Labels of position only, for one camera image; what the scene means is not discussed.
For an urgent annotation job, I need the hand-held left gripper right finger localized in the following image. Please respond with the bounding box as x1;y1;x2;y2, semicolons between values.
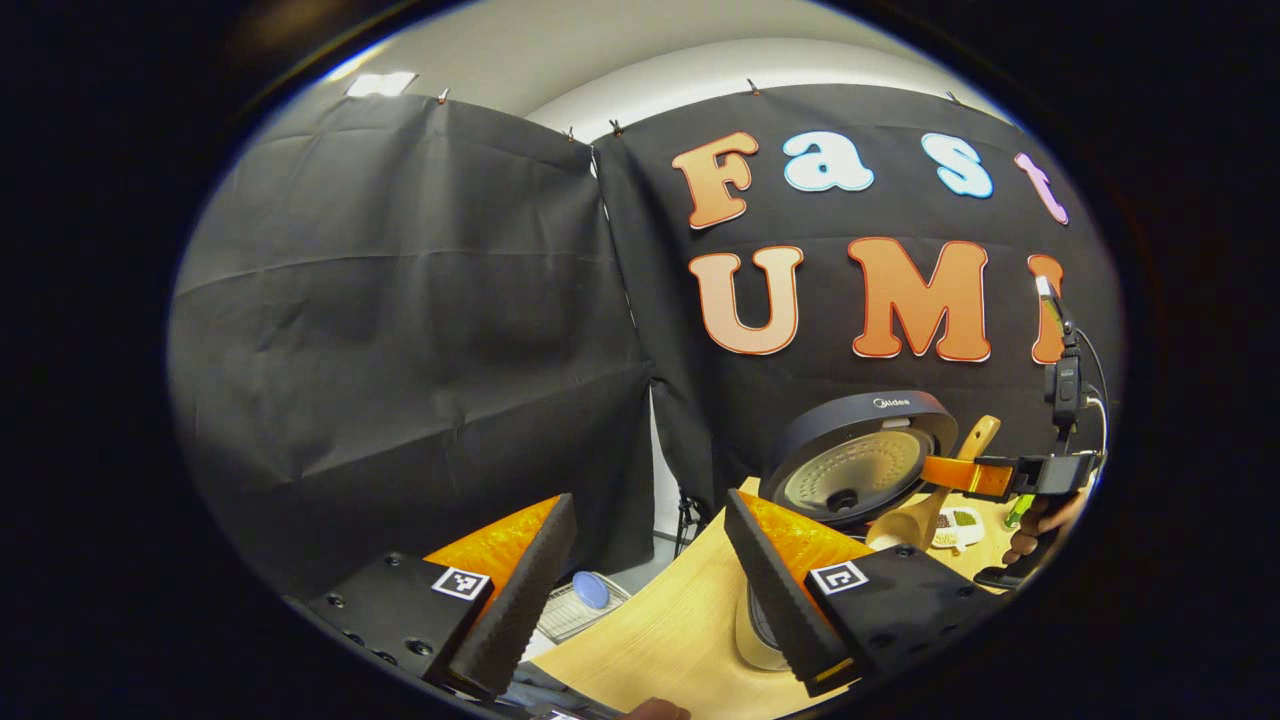
722;488;1004;699

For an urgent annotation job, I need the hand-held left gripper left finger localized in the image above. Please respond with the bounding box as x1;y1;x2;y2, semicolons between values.
285;493;579;701

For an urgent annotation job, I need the wooden spoon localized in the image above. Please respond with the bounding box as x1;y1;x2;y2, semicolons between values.
865;414;1002;553

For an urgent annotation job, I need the silver black rice cooker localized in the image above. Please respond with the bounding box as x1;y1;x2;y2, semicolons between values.
735;389;961;673

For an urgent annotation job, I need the grey mesh tray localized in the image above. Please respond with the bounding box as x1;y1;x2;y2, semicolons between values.
535;575;633;644

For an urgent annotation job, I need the white divided dish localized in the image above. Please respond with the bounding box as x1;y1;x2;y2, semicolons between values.
932;505;987;551

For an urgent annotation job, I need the black tripod stand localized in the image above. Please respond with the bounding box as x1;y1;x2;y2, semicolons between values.
675;488;703;557

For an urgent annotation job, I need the ceiling light panel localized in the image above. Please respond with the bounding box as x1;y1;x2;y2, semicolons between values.
345;70;418;99

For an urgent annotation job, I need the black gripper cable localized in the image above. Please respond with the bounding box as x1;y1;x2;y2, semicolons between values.
1075;328;1111;471

